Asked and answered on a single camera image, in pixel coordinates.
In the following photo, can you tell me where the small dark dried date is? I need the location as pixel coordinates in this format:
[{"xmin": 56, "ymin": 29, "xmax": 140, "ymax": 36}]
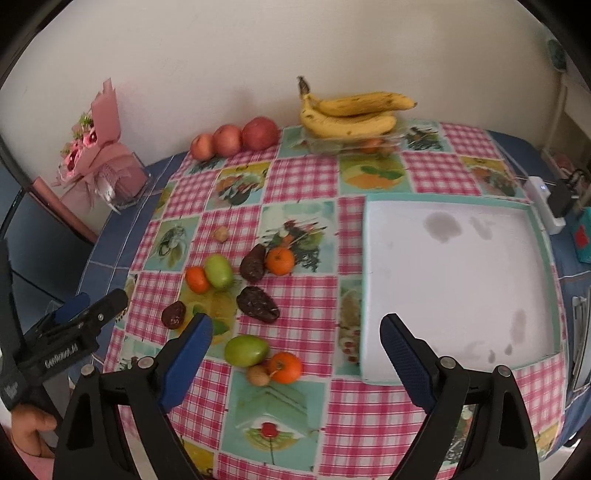
[{"xmin": 161, "ymin": 301, "xmax": 186, "ymax": 330}]

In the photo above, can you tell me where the orange tangerine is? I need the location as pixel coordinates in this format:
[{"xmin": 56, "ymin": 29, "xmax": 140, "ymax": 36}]
[
  {"xmin": 266, "ymin": 352, "xmax": 303, "ymax": 385},
  {"xmin": 266, "ymin": 247, "xmax": 296, "ymax": 276},
  {"xmin": 184, "ymin": 266, "xmax": 211, "ymax": 294}
]

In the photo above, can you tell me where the green jujube fruit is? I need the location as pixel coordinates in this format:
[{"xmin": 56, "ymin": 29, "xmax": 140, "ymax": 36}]
[
  {"xmin": 204, "ymin": 253, "xmax": 233, "ymax": 290},
  {"xmin": 223, "ymin": 335, "xmax": 270, "ymax": 368}
]

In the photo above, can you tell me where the small brown longan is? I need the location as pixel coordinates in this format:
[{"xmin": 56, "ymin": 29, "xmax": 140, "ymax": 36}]
[
  {"xmin": 212, "ymin": 226, "xmax": 229, "ymax": 243},
  {"xmin": 245, "ymin": 365, "xmax": 270, "ymax": 387}
]

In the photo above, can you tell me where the large dark dried date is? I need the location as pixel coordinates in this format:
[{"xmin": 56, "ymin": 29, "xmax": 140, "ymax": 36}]
[{"xmin": 236, "ymin": 286, "xmax": 280, "ymax": 324}]

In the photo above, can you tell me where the person's left hand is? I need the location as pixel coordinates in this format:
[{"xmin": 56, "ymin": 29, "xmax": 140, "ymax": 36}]
[{"xmin": 11, "ymin": 405, "xmax": 57, "ymax": 458}]

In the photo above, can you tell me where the pink flower bouquet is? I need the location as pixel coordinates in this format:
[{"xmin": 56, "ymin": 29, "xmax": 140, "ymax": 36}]
[{"xmin": 56, "ymin": 79, "xmax": 132, "ymax": 210}]

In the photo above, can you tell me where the checkered fruit-print tablecloth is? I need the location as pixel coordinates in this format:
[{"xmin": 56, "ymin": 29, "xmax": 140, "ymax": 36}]
[{"xmin": 81, "ymin": 121, "xmax": 548, "ymax": 479}]

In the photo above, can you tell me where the silver tablet device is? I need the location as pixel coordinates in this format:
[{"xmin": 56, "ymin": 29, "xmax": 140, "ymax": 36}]
[{"xmin": 569, "ymin": 289, "xmax": 590, "ymax": 393}]

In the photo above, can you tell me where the white tray teal rim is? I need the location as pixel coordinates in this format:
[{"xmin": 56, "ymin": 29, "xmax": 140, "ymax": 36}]
[{"xmin": 360, "ymin": 194, "xmax": 562, "ymax": 385}]

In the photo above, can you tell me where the small pale red apple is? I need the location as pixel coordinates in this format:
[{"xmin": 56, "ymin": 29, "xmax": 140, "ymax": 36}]
[{"xmin": 189, "ymin": 133, "xmax": 215, "ymax": 162}]

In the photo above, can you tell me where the middle red apple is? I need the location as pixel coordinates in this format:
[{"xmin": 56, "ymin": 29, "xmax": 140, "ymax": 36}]
[{"xmin": 213, "ymin": 124, "xmax": 242, "ymax": 157}]

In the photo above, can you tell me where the large red apple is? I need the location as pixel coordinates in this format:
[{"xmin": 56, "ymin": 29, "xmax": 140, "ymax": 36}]
[{"xmin": 242, "ymin": 116, "xmax": 280, "ymax": 151}]

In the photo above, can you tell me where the teal tin box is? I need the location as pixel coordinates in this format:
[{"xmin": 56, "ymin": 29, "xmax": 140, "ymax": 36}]
[{"xmin": 572, "ymin": 207, "xmax": 591, "ymax": 264}]

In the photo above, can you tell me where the black power adapter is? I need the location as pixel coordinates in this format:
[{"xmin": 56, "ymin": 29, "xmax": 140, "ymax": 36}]
[{"xmin": 548, "ymin": 168, "xmax": 590, "ymax": 218}]

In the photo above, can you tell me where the white power strip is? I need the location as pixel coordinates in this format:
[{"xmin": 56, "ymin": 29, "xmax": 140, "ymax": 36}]
[{"xmin": 524, "ymin": 176, "xmax": 566, "ymax": 236}]

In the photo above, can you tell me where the lower yellow banana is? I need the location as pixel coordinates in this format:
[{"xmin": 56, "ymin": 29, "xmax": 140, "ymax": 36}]
[{"xmin": 297, "ymin": 76, "xmax": 397, "ymax": 139}]

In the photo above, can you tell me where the yellow banana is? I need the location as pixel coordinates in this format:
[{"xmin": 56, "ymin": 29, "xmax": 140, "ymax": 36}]
[
  {"xmin": 297, "ymin": 76, "xmax": 397, "ymax": 139},
  {"xmin": 307, "ymin": 92, "xmax": 417, "ymax": 117}
]

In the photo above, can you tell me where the orange fruit in container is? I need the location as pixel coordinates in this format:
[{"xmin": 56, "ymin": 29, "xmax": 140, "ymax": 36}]
[{"xmin": 359, "ymin": 138, "xmax": 383, "ymax": 154}]

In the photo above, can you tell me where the clear plastic fruit container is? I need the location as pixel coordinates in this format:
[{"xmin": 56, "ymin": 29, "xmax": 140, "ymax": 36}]
[{"xmin": 301, "ymin": 123, "xmax": 408, "ymax": 155}]

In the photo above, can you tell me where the upper yellow banana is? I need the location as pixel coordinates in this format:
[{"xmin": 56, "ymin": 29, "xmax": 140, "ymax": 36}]
[{"xmin": 307, "ymin": 92, "xmax": 417, "ymax": 117}]

